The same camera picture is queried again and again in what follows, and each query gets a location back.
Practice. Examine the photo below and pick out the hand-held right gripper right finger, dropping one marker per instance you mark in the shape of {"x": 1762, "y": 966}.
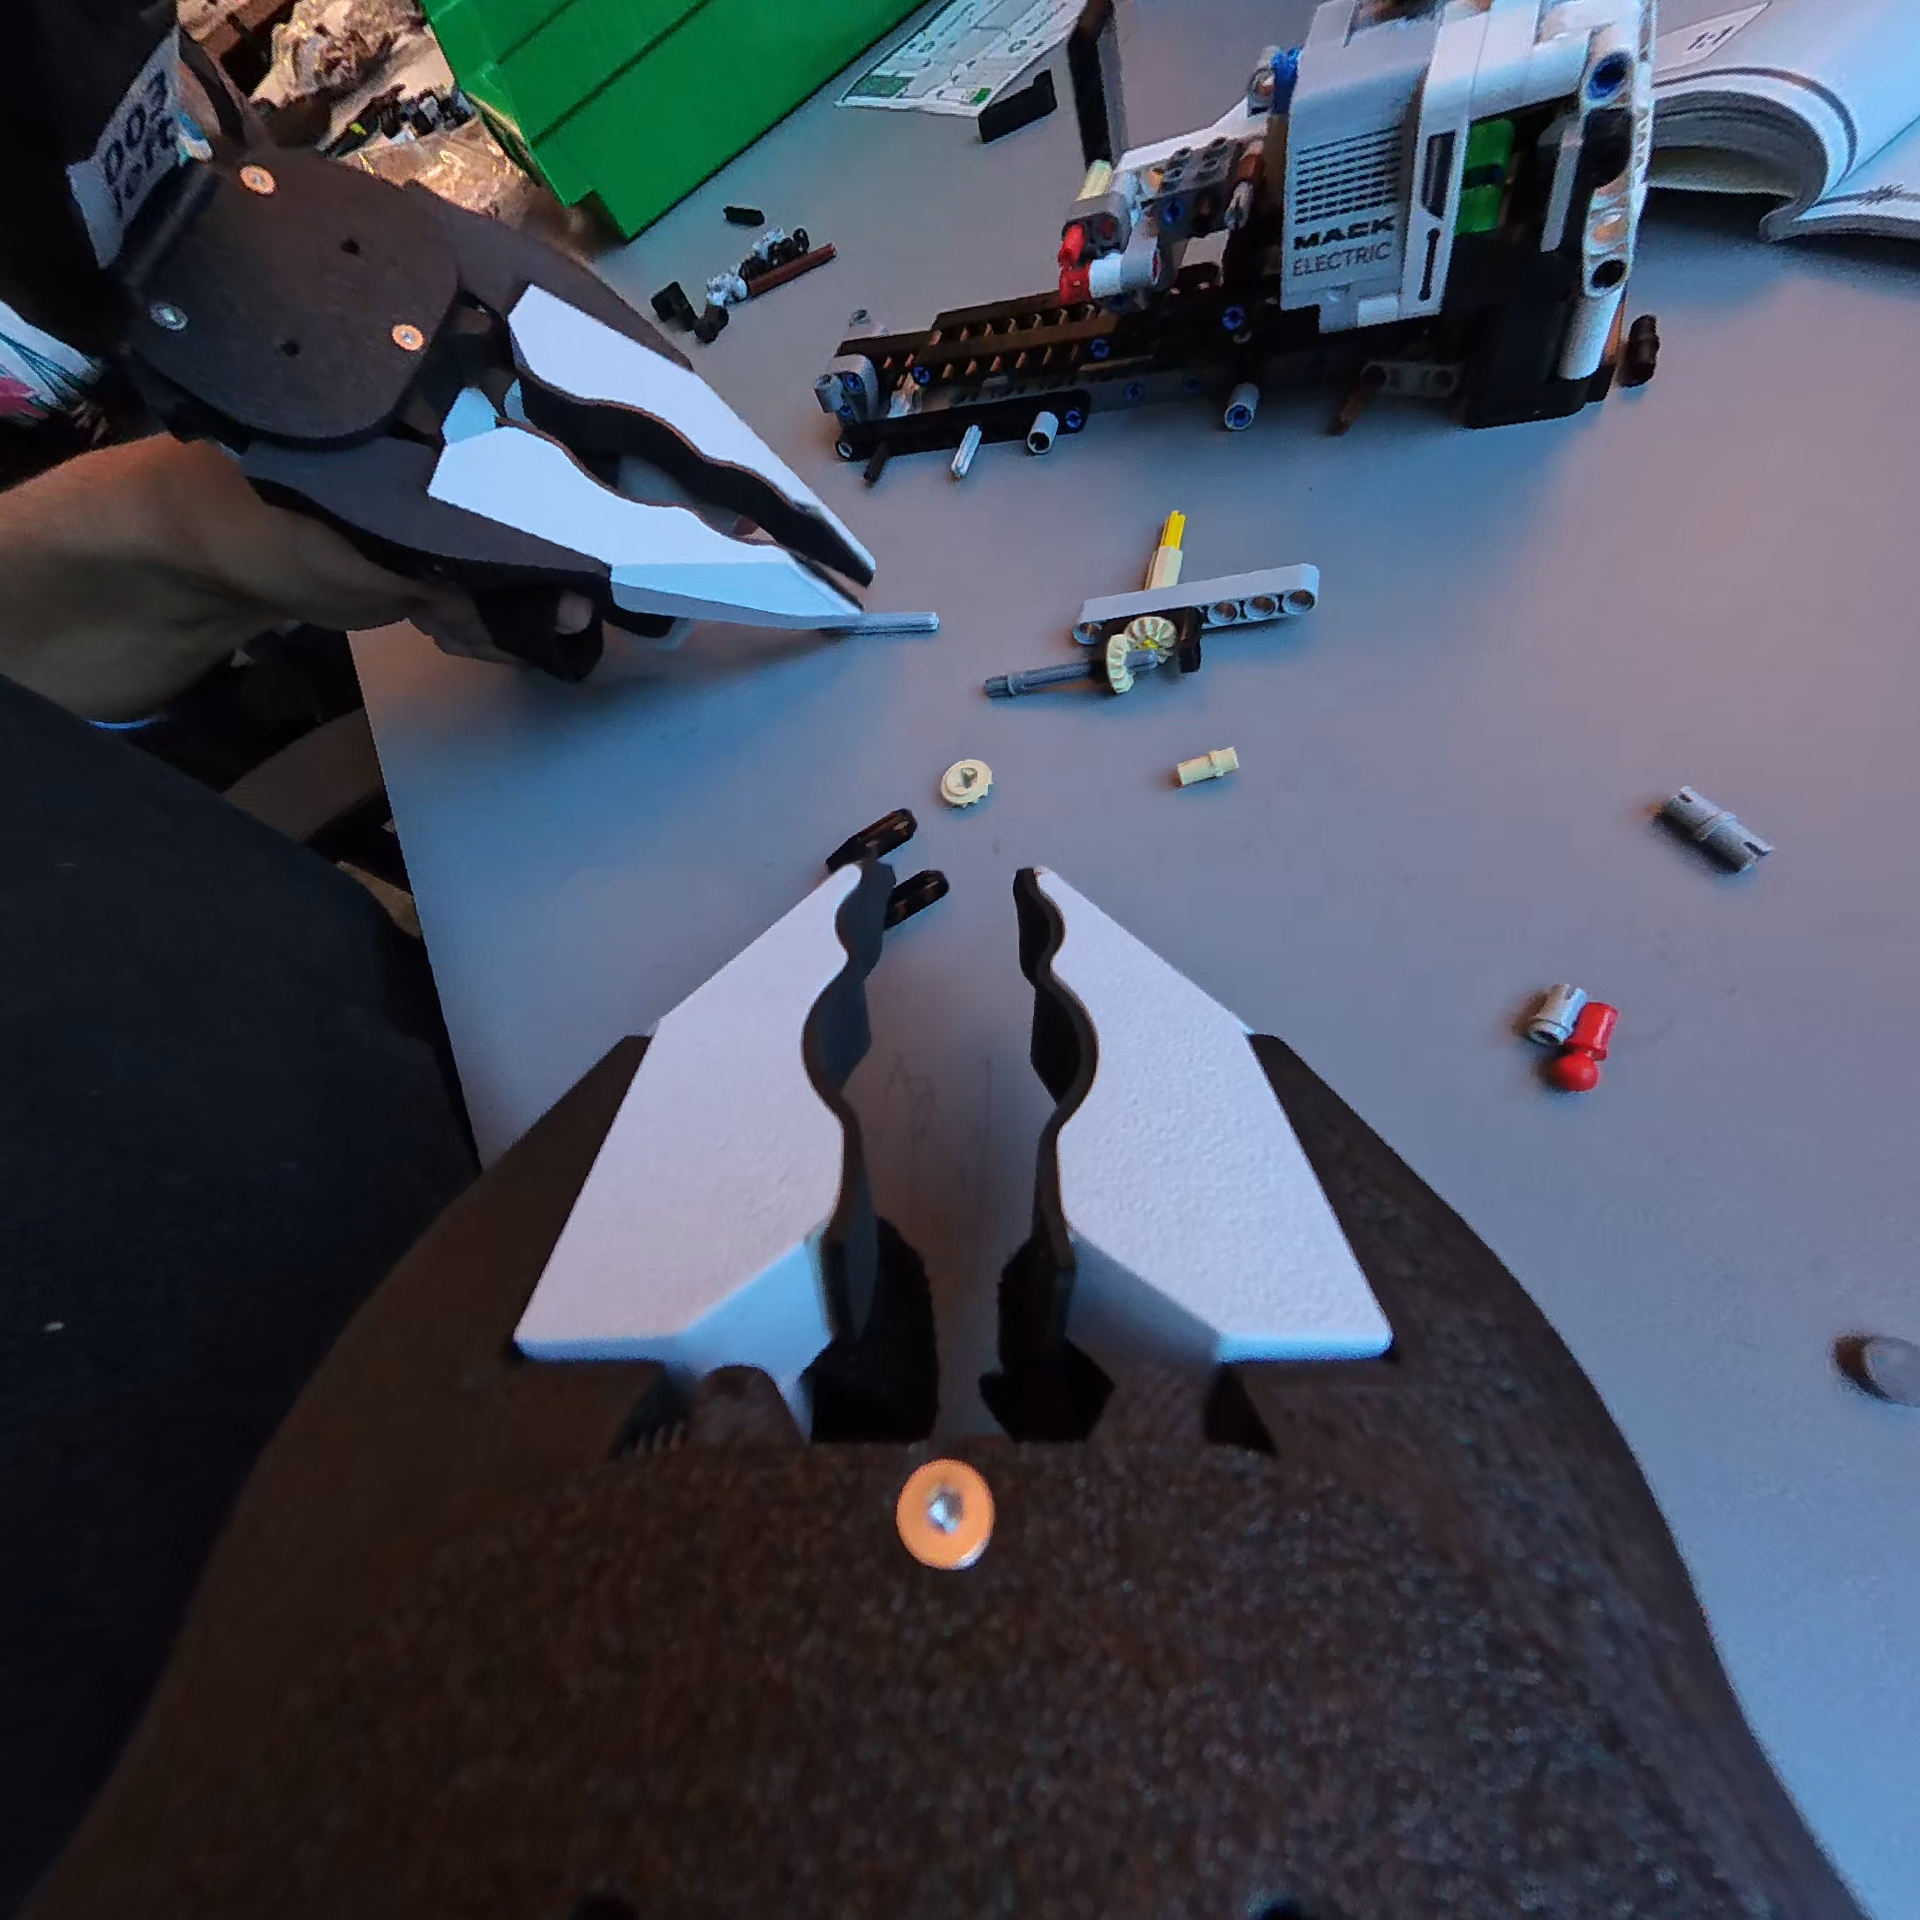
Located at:
{"x": 1201, "y": 1184}

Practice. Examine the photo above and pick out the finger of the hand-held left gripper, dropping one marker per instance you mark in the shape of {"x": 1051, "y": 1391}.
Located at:
{"x": 646, "y": 376}
{"x": 524, "y": 482}

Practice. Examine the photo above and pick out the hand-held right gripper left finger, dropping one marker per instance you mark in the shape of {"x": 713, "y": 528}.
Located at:
{"x": 690, "y": 1184}

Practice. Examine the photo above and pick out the light grey lego axle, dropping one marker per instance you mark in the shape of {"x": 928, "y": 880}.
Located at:
{"x": 902, "y": 622}

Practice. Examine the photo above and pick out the black lego bracket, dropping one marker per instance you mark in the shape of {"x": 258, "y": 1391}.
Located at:
{"x": 878, "y": 837}

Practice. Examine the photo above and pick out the tan lego pin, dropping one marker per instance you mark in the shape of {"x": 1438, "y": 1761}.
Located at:
{"x": 1208, "y": 769}

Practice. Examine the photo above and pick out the tan round lego pulley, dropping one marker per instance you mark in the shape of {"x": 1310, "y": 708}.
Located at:
{"x": 967, "y": 783}

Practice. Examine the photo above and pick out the grey beam lego subassembly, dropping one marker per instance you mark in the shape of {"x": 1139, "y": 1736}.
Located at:
{"x": 1201, "y": 608}

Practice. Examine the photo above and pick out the person's left forearm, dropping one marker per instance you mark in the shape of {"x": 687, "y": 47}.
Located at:
{"x": 44, "y": 600}

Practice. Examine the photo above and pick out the pile of small dark lego pieces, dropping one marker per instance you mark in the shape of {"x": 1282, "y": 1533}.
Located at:
{"x": 772, "y": 248}

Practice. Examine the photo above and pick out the dark brown lego axle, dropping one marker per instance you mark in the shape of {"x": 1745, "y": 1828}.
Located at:
{"x": 791, "y": 270}

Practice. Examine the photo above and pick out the plastic bags of lego parts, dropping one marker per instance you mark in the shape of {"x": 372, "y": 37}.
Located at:
{"x": 346, "y": 119}

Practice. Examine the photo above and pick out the light grey lego half bush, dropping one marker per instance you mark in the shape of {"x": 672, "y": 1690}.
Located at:
{"x": 1554, "y": 1016}

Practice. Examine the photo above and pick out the red lego pin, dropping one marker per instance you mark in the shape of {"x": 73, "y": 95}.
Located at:
{"x": 1583, "y": 1050}

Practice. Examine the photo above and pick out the black angled lego piece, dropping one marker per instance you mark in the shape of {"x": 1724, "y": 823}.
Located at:
{"x": 1016, "y": 113}

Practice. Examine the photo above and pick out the grey lego pin connector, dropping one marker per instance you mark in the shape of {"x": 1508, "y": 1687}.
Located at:
{"x": 1714, "y": 831}

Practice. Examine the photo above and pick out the dark grey round lego piece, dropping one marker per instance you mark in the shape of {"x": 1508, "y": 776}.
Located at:
{"x": 1876, "y": 1368}

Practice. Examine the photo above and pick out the partly built lego truck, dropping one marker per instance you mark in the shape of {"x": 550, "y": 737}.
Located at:
{"x": 1348, "y": 225}

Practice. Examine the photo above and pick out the person's left hand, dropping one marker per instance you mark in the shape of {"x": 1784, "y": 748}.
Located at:
{"x": 254, "y": 556}

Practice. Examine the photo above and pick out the green plastic bin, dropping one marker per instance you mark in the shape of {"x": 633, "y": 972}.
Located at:
{"x": 630, "y": 89}

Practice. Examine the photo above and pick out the white green leaflet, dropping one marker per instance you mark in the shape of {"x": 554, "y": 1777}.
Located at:
{"x": 961, "y": 44}

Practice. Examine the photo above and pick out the open instruction booklet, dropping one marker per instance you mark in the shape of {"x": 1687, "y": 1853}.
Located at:
{"x": 1800, "y": 106}

